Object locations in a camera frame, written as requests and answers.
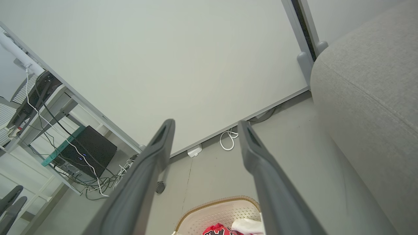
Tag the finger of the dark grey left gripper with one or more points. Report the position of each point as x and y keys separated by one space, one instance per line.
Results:
x=13 y=212
x=11 y=197

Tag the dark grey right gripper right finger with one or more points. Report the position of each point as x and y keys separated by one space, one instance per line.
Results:
x=271 y=189

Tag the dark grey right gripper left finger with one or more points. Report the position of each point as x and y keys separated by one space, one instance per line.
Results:
x=137 y=182

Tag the red jersey with black numbers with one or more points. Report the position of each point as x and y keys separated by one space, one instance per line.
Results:
x=217 y=230

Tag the white garment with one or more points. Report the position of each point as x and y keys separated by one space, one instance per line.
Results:
x=248 y=226

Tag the black computer tower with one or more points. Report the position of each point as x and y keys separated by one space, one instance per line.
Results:
x=93 y=148

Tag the white perforated laundry basket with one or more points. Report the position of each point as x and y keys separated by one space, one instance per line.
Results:
x=215 y=215

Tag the teal shelf board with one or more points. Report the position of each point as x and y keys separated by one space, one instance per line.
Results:
x=58 y=150

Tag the black device under desk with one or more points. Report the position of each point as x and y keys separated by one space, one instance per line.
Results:
x=36 y=94

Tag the grey partition foot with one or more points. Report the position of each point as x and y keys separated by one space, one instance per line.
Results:
x=322 y=46
x=304 y=67

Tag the white tube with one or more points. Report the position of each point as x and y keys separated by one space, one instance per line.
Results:
x=16 y=52

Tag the white desk frame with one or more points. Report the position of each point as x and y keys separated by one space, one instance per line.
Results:
x=60 y=101

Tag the grey partition frame post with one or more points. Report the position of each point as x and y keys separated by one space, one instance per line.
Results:
x=295 y=23

